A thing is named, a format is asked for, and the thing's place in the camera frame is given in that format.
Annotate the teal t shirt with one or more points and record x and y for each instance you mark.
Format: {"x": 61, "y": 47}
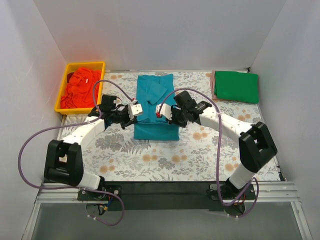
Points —
{"x": 151, "y": 91}

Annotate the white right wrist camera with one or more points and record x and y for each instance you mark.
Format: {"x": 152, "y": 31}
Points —
{"x": 163, "y": 110}

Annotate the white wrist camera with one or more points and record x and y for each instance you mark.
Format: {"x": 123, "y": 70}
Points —
{"x": 163, "y": 110}
{"x": 134, "y": 110}

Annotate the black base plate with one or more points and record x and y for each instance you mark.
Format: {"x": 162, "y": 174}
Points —
{"x": 166, "y": 195}

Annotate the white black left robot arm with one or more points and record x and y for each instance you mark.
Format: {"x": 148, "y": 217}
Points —
{"x": 64, "y": 158}

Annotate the orange t shirt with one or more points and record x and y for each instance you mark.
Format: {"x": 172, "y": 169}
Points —
{"x": 78, "y": 92}

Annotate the folded green t shirt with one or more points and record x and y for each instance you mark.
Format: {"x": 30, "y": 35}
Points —
{"x": 237, "y": 86}

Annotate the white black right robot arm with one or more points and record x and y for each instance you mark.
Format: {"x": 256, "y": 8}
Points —
{"x": 256, "y": 145}

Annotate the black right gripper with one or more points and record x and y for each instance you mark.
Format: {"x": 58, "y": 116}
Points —
{"x": 175, "y": 117}

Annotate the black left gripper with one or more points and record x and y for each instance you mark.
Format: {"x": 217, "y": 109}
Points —
{"x": 127, "y": 116}

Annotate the folded pink t shirt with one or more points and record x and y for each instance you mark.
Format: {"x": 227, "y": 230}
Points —
{"x": 212, "y": 85}

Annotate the yellow plastic bin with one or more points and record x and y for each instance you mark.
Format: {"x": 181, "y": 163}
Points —
{"x": 69, "y": 70}

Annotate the aluminium frame rail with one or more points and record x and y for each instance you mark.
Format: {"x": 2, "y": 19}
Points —
{"x": 169, "y": 211}

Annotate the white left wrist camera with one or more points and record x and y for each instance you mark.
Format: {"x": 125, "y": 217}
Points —
{"x": 134, "y": 110}

